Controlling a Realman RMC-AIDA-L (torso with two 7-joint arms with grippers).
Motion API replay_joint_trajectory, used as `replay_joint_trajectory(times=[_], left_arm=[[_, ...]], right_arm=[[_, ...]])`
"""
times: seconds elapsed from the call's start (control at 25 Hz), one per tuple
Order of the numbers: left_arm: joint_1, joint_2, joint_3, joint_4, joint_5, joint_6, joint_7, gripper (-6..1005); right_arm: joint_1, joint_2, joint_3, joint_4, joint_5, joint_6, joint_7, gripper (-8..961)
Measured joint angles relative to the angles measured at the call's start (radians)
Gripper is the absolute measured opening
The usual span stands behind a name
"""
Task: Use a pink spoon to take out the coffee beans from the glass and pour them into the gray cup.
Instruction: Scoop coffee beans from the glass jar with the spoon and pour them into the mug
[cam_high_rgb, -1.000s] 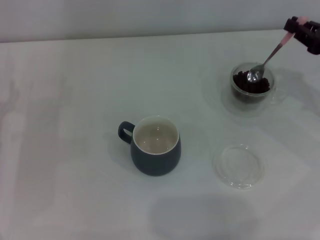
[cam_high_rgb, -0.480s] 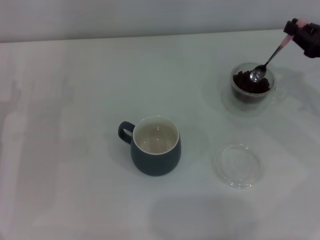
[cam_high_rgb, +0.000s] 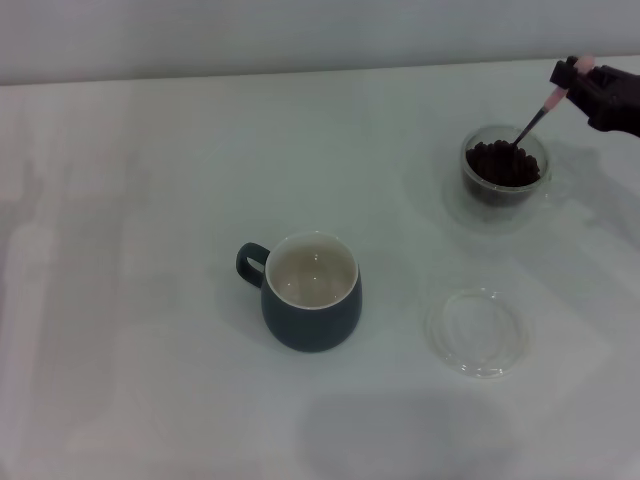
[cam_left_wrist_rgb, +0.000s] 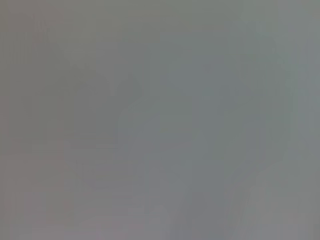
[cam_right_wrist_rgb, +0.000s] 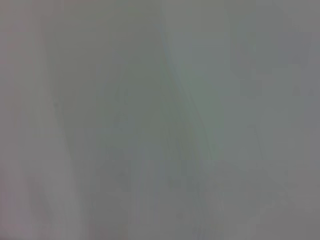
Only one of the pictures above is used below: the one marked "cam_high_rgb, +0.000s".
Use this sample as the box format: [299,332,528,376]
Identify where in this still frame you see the pink handled metal spoon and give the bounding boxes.
[510,54,596,150]

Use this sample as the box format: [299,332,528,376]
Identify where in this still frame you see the dark teal ceramic mug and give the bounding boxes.
[235,229,364,354]

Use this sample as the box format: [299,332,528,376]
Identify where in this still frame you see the clear glass cup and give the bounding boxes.
[459,124,556,222]

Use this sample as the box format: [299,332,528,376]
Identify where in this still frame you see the clear glass saucer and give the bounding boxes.
[424,287,532,381]

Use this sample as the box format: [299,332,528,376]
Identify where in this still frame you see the heap of coffee beans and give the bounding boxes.
[464,140,542,189]

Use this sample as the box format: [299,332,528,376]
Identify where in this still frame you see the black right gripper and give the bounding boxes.
[549,55,640,137]

